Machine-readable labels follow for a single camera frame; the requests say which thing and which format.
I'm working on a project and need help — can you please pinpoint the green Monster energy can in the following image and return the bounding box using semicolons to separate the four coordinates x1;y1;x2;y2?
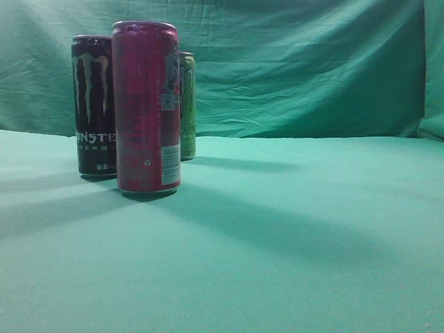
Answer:
179;52;196;161

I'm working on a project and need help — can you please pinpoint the pink energy drink can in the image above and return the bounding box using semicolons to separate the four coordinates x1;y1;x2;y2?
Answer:
112;21;180;196

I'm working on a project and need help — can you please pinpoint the green table cloth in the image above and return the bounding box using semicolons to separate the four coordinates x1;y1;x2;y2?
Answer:
1;131;443;332

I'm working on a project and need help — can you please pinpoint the black Monster energy can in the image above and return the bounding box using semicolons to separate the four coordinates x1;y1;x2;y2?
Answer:
71;35;117;178

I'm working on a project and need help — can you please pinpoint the green backdrop cloth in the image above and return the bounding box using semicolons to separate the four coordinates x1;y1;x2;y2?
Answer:
1;1;443;138

